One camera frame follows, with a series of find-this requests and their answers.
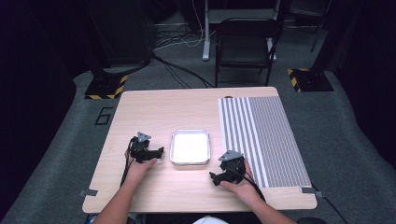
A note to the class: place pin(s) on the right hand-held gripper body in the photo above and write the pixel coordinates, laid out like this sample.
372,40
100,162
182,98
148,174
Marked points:
233,166

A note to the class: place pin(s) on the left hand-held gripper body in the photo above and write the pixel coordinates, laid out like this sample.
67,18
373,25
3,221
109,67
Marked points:
139,149

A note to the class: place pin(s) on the white square tray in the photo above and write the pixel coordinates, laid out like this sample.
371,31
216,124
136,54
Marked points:
190,147

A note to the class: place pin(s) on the person's left hand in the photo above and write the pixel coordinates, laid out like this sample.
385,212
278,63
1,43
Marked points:
137,172

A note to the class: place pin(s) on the person's right hand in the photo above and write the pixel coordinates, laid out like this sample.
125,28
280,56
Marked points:
244,188

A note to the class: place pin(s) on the person's white clothing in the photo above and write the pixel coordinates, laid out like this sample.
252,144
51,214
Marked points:
210,221

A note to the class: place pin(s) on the grey white striped mat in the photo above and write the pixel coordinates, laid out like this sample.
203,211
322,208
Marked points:
274,140

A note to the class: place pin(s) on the grey tape piece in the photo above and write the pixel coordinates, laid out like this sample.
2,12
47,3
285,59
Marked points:
88,193
309,190

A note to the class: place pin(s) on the black stand base striped edge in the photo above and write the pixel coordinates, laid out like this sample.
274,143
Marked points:
104,88
311,81

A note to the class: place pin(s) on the blue item under table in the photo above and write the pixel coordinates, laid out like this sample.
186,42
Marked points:
91,219

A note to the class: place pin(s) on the person's dark shoe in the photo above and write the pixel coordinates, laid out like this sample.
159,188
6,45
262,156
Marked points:
311,221

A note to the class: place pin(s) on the large black cabinet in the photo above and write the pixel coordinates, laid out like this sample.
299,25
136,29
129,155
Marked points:
124,31

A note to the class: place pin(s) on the black folding chair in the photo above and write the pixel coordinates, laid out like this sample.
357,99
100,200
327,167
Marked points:
244,46

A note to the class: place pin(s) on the black slanted pole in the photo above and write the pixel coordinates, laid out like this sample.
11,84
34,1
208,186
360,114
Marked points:
319,28

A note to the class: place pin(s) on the white desk frame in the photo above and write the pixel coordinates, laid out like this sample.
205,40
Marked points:
206,31

